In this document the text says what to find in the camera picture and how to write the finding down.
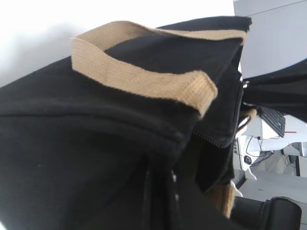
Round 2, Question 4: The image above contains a white desk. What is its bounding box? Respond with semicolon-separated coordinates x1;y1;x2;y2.
233;115;307;181

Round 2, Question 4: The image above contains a black computer keyboard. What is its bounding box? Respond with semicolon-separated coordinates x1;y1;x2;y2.
257;107;285;138

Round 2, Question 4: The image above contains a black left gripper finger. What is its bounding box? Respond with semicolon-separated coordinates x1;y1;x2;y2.
141;155;241;230

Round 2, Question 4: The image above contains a black office chair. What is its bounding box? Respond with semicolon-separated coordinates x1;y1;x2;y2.
230;196;302;230

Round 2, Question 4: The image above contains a black canvas tote bag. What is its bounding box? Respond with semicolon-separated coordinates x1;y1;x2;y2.
0;16;251;230

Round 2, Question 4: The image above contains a silver zipper pull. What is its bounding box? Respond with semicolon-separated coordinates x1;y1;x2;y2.
240;79;249;89

